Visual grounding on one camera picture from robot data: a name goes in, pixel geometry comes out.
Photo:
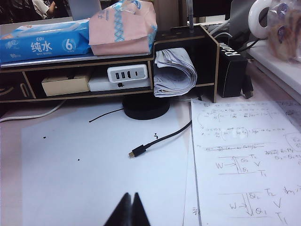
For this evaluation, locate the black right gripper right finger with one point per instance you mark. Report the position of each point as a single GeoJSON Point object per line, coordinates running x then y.
{"type": "Point", "coordinates": [138, 214]}

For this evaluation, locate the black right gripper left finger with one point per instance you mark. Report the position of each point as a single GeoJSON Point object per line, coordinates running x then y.
{"type": "Point", "coordinates": [122, 214]}

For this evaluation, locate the black round base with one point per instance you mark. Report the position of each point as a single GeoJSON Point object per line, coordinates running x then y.
{"type": "Point", "coordinates": [145, 109]}

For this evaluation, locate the handwritten paper sheet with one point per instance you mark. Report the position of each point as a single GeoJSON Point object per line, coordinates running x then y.
{"type": "Point", "coordinates": [242, 160]}

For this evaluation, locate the white Apple logo box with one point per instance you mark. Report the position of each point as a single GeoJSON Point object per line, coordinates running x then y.
{"type": "Point", "coordinates": [117, 86]}

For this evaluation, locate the beige cardboard box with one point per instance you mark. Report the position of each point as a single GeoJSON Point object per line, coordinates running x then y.
{"type": "Point", "coordinates": [65, 86]}

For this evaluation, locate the white USB hub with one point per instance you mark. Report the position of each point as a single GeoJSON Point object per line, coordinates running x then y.
{"type": "Point", "coordinates": [127, 73]}

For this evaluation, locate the rolled printed papers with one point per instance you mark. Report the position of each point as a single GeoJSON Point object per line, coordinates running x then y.
{"type": "Point", "coordinates": [178, 73]}

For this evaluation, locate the black box white lettering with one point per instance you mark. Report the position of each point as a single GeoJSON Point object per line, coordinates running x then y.
{"type": "Point", "coordinates": [231, 75]}

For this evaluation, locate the wooden desk organizer shelf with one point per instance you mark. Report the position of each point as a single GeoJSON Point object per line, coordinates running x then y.
{"type": "Point", "coordinates": [207, 61]}

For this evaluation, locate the pink tissue pack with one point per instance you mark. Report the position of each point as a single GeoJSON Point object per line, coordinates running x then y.
{"type": "Point", "coordinates": [117, 30]}

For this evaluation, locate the blue wet wipes pack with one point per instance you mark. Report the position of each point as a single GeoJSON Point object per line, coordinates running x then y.
{"type": "Point", "coordinates": [44, 47]}

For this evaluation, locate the white raised platform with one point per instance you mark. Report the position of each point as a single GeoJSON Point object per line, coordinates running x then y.
{"type": "Point", "coordinates": [277, 70]}

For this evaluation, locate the translucent pen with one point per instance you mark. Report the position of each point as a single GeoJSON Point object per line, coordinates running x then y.
{"type": "Point", "coordinates": [190, 16]}

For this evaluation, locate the silver iMac monitor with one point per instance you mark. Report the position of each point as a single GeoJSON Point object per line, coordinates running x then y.
{"type": "Point", "coordinates": [84, 9]}

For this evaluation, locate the silver stand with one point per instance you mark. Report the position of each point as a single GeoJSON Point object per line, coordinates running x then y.
{"type": "Point", "coordinates": [240, 21]}

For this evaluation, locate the white floral mug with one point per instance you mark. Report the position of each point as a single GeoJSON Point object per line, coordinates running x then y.
{"type": "Point", "coordinates": [272, 26]}

